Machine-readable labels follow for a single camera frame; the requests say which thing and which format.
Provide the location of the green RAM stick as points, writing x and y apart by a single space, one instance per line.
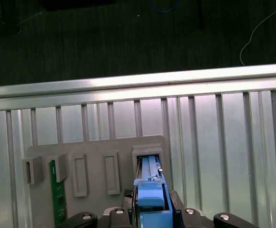
59 202

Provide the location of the hard disk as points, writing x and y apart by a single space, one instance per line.
152 197

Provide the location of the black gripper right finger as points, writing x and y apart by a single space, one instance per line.
190 221

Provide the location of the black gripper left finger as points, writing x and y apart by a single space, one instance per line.
119 221

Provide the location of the grey parts rack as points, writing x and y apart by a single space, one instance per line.
95 147

